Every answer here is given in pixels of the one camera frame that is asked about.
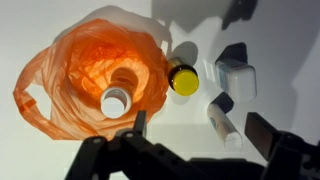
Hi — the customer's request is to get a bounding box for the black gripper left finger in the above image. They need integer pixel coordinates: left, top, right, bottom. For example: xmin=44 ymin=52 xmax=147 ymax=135
xmin=64 ymin=110 xmax=214 ymax=180

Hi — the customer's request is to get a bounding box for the yellow cap dark bottle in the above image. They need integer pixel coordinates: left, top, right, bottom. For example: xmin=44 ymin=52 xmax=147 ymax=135
xmin=166 ymin=56 xmax=200 ymax=97

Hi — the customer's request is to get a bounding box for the slim white cylinder tube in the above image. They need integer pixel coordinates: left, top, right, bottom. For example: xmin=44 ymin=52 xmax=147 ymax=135
xmin=206 ymin=102 xmax=244 ymax=153

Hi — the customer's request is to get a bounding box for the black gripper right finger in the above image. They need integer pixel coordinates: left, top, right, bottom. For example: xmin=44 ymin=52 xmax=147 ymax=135
xmin=244 ymin=112 xmax=320 ymax=180

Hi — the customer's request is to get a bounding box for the white square labelled container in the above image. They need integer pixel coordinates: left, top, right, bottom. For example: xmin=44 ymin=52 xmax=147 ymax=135
xmin=214 ymin=58 xmax=258 ymax=103

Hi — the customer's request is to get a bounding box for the orange plastic bag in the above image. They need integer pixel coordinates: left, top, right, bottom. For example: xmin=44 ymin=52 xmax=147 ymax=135
xmin=12 ymin=18 xmax=170 ymax=141

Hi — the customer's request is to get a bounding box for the white mentos bottle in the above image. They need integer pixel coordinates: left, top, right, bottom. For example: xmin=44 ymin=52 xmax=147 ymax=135
xmin=99 ymin=68 xmax=139 ymax=120

